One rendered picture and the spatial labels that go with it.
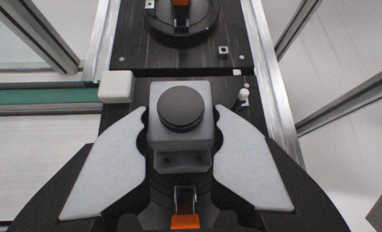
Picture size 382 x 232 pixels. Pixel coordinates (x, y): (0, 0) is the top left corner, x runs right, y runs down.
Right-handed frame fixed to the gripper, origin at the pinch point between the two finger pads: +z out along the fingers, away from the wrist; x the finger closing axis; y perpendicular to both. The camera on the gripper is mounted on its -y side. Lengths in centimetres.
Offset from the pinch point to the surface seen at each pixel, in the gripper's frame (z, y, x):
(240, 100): 3.5, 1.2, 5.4
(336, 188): 9.5, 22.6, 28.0
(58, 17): 45, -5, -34
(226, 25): 25.5, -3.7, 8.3
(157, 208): 1.8, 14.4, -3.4
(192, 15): 24.3, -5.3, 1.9
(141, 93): 14.3, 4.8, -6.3
